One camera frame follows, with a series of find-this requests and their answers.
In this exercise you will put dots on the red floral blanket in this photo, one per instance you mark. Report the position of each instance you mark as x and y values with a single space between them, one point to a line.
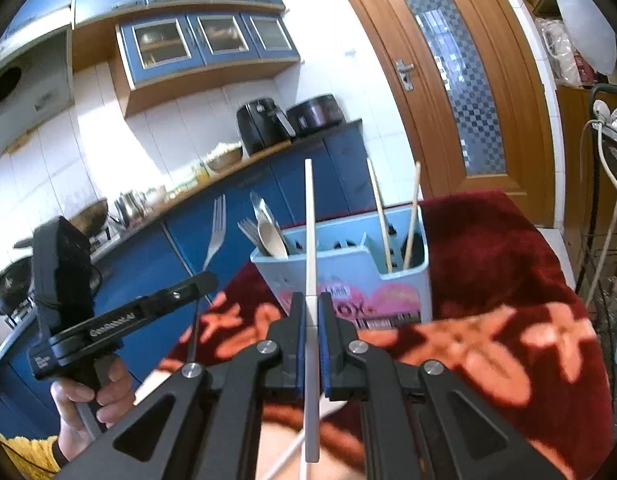
505 321

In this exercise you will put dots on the steel wok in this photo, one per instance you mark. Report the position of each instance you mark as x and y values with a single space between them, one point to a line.
84 226

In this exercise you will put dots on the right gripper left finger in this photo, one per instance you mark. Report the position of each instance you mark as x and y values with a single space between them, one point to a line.
204 426

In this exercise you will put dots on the blue base cabinets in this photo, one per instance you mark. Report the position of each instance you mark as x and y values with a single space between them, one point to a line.
201 233

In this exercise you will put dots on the wooden door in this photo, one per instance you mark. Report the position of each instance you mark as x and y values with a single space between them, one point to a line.
469 95

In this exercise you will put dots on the white plastic bag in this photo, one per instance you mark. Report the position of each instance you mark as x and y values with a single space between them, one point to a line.
590 33

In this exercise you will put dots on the range hood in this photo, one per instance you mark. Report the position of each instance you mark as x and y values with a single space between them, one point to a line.
36 84

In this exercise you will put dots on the beige plastic spoon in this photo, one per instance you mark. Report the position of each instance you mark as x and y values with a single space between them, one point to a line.
271 240

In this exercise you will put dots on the stainless steel peeler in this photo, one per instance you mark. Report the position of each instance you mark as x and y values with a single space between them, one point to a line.
263 214

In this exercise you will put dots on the light blue utensil box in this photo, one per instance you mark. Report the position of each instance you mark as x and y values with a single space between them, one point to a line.
376 282

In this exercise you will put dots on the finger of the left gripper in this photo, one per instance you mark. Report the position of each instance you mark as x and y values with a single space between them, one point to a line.
192 289

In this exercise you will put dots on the steel kettle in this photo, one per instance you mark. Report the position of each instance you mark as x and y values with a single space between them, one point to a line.
128 211

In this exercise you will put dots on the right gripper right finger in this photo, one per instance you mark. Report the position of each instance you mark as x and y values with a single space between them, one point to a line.
419 421

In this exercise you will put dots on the black wire rack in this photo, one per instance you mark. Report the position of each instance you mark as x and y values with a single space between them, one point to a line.
597 178

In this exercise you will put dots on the yellow sleeve forearm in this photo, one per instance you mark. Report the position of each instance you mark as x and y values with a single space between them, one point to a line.
35 458

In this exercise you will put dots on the stainless steel fork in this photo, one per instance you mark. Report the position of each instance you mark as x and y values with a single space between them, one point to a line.
215 243

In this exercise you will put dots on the blue wall cabinet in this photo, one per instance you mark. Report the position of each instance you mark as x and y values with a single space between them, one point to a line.
161 47

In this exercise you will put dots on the dark rice cooker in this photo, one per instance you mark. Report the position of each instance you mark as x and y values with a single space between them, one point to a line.
315 115

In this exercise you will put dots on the metal bowl of food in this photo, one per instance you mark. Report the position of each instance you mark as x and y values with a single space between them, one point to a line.
223 156

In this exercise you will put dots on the black air fryer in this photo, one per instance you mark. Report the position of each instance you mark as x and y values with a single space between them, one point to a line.
262 124

